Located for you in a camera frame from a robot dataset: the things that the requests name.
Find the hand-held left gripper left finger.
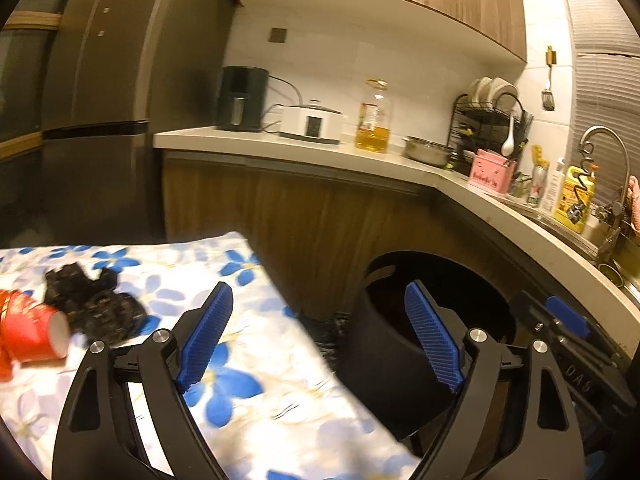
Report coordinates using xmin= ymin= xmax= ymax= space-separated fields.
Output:
xmin=52 ymin=281 xmax=235 ymax=480

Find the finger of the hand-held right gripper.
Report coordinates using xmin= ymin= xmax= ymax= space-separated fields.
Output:
xmin=509 ymin=290 xmax=557 ymax=337
xmin=546 ymin=296 xmax=592 ymax=339

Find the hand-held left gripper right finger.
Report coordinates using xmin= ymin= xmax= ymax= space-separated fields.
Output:
xmin=404 ymin=281 xmax=586 ymax=480

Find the black trash bin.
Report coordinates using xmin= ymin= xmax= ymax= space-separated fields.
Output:
xmin=345 ymin=250 xmax=518 ymax=441

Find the black plastic bag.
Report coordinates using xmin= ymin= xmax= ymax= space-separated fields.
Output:
xmin=44 ymin=261 xmax=147 ymax=346

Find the person's right hand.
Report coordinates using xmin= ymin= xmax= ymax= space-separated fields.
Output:
xmin=587 ymin=452 xmax=610 ymax=480

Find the blue floral tablecloth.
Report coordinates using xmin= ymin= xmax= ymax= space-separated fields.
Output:
xmin=0 ymin=230 xmax=421 ymax=480

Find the yellow detergent bottle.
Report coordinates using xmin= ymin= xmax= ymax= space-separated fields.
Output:
xmin=556 ymin=164 xmax=597 ymax=233

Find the white plastic bottle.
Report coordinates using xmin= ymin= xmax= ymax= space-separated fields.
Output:
xmin=542 ymin=158 xmax=566 ymax=213

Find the silver drink can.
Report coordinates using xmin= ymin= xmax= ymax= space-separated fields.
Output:
xmin=527 ymin=165 xmax=548 ymax=207

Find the pink cloth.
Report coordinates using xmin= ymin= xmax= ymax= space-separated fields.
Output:
xmin=627 ymin=175 xmax=640 ymax=233

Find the pink utensil holder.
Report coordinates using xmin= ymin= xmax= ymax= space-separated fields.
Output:
xmin=470 ymin=149 xmax=513 ymax=193

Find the wooden base cabinet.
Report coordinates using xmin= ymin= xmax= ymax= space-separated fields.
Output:
xmin=162 ymin=152 xmax=626 ymax=351

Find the steel basin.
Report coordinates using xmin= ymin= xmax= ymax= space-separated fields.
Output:
xmin=403 ymin=135 xmax=453 ymax=167

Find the steel faucet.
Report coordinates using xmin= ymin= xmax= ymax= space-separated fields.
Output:
xmin=580 ymin=126 xmax=630 ymax=241

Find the black dish rack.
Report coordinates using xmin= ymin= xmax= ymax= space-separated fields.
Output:
xmin=447 ymin=77 xmax=533 ymax=181

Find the cooking oil bottle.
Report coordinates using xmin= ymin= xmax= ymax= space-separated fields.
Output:
xmin=355 ymin=79 xmax=393 ymax=154

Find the hanging metal spatula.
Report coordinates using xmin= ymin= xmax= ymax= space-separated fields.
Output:
xmin=542 ymin=46 xmax=557 ymax=111

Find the white plate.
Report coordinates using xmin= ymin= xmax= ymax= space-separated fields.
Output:
xmin=470 ymin=77 xmax=494 ymax=104
xmin=492 ymin=77 xmax=520 ymax=107

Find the white slow cooker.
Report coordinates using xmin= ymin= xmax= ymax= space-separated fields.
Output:
xmin=277 ymin=100 xmax=346 ymax=145

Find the black air fryer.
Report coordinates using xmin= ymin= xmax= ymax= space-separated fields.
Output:
xmin=216 ymin=66 xmax=270 ymax=132

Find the window blind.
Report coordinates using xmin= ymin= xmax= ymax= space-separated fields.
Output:
xmin=557 ymin=0 xmax=640 ymax=181

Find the grey refrigerator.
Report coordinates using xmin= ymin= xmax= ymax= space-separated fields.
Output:
xmin=40 ymin=0 xmax=236 ymax=246

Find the wooden glass door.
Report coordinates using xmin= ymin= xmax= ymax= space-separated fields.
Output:
xmin=0 ymin=0 xmax=76 ymax=241

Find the black spiral wire hook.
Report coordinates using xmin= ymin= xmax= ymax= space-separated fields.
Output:
xmin=569 ymin=145 xmax=599 ymax=222

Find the black power cable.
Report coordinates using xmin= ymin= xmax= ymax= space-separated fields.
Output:
xmin=260 ymin=76 xmax=306 ymax=133

